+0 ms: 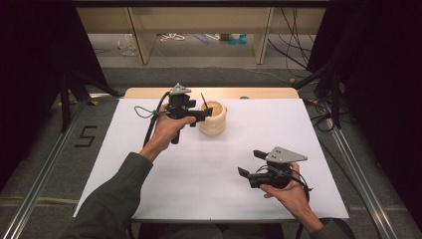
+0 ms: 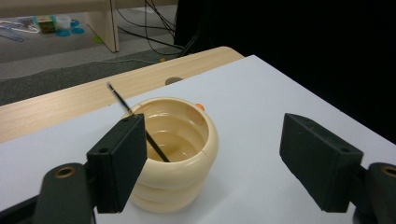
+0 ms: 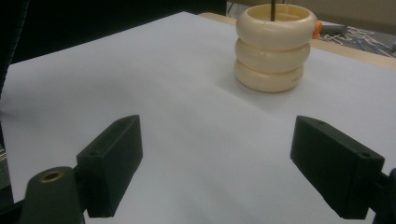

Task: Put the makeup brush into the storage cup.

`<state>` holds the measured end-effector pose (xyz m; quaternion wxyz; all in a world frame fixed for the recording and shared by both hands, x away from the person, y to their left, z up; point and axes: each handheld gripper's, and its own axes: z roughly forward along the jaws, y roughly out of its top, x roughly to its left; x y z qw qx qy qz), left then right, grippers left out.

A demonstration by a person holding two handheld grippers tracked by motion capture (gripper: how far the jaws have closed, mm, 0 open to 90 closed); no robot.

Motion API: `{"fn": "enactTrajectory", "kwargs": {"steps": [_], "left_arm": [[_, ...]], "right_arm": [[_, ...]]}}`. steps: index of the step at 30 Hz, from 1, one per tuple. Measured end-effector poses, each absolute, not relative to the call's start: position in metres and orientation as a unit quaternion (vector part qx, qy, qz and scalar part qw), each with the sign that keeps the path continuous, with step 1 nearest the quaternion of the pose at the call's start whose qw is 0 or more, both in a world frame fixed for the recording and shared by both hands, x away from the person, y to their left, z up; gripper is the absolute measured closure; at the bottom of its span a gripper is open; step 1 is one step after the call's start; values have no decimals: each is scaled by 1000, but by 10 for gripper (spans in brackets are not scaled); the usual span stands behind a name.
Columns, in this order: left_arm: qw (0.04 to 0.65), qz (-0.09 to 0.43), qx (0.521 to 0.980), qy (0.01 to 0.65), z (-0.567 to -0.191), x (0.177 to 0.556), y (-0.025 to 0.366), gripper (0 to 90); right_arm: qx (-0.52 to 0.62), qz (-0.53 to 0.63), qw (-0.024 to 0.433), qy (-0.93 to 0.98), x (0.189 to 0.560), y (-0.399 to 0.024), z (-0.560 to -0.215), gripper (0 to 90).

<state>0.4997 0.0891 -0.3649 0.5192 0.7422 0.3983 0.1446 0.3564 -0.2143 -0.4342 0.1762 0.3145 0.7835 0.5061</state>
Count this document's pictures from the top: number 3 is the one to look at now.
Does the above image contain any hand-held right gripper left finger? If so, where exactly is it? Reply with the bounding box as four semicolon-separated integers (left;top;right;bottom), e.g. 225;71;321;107
76;114;144;218

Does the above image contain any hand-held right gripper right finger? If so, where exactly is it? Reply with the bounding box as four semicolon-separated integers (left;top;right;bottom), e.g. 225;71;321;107
290;115;386;220

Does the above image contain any cream ringed pen holder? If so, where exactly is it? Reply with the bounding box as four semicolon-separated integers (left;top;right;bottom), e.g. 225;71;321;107
233;3;318;93

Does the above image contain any white table sheet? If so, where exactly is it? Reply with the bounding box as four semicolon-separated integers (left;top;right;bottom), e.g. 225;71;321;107
0;11;396;224

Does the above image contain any orange and grey tool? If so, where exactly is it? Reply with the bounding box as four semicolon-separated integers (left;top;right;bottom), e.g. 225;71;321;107
312;20;349;40

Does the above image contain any pile of white cables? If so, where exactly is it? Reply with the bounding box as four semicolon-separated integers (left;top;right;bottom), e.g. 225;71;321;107
320;25;396;58

